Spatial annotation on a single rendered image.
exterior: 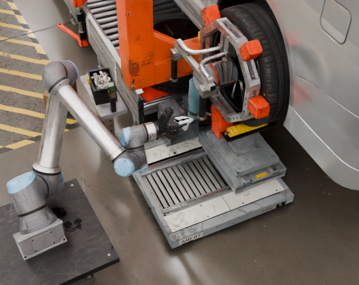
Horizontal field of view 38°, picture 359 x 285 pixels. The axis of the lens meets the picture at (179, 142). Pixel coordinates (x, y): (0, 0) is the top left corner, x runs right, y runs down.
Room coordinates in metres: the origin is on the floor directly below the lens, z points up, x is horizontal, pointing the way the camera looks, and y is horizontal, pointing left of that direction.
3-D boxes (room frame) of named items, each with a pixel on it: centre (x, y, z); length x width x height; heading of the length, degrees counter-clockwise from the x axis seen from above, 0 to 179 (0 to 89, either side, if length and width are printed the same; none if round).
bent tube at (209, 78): (2.12, -0.18, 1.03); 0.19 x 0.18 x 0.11; 116
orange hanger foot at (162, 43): (2.73, -0.03, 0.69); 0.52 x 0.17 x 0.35; 116
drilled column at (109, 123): (2.57, 0.51, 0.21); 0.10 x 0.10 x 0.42; 26
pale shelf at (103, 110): (2.55, 0.49, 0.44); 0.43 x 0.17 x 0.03; 26
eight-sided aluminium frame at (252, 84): (2.26, -0.25, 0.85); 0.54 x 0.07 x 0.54; 26
